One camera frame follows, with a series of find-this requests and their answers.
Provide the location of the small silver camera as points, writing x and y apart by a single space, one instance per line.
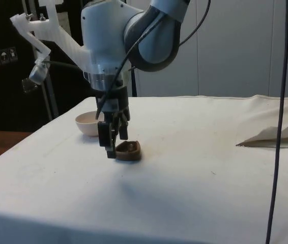
38 74

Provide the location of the white bowl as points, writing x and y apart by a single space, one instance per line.
86 127

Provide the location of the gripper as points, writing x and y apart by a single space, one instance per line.
119 99

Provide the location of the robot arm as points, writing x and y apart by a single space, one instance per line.
95 30

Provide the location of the coffee beans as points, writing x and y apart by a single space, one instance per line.
128 147

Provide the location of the black cabinet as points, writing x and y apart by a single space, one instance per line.
1 30

